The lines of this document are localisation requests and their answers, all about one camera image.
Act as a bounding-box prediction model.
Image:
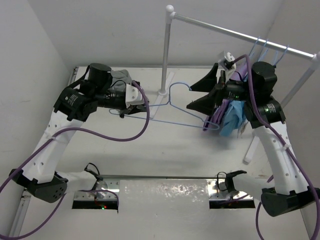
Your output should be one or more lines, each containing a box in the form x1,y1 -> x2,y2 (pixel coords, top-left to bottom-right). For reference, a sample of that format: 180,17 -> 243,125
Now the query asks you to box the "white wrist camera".
217,51 -> 237,73
125,84 -> 144,108

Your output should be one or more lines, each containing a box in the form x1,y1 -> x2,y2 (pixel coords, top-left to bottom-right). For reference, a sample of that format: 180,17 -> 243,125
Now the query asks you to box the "blue wire hanger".
109,82 -> 221,132

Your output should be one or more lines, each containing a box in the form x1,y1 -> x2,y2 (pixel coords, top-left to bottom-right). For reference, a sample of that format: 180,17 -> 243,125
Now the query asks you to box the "white clothes rack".
149,4 -> 320,165

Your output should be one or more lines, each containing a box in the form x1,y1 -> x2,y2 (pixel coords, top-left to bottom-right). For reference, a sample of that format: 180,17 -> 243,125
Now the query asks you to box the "white patterned hanging garment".
237,121 -> 248,138

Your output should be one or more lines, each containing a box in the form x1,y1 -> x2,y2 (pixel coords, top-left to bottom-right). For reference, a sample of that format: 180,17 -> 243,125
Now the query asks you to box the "purple hanging garment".
202,62 -> 250,132

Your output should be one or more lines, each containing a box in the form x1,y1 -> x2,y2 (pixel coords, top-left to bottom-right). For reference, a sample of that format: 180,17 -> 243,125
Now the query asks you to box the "grey adidas t shirt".
108,69 -> 133,96

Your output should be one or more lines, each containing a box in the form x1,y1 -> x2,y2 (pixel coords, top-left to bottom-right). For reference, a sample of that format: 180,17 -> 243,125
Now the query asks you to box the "light blue hanging garment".
219,100 -> 246,137

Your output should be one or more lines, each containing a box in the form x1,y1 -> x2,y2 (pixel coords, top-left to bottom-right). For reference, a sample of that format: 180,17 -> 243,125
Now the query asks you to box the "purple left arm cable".
0,81 -> 151,238

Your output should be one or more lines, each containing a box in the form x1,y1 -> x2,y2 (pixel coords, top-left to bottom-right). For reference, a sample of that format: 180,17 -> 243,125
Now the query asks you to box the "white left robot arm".
9,63 -> 150,203

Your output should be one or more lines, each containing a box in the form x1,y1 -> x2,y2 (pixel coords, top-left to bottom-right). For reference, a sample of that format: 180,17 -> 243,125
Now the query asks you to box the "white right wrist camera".
217,51 -> 237,73

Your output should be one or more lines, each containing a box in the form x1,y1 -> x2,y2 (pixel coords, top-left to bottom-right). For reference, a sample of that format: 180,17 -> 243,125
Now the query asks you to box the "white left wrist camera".
125,84 -> 144,108

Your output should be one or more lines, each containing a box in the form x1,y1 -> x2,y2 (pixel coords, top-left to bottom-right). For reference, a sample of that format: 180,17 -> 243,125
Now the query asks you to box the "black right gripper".
186,62 -> 255,115

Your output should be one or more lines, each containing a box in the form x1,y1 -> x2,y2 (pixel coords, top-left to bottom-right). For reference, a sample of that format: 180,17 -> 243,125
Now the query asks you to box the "blue hanger on rack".
257,38 -> 269,62
248,36 -> 261,63
273,45 -> 289,68

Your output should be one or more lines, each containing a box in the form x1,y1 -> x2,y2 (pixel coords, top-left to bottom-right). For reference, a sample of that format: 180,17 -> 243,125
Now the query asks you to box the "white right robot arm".
186,61 -> 315,217

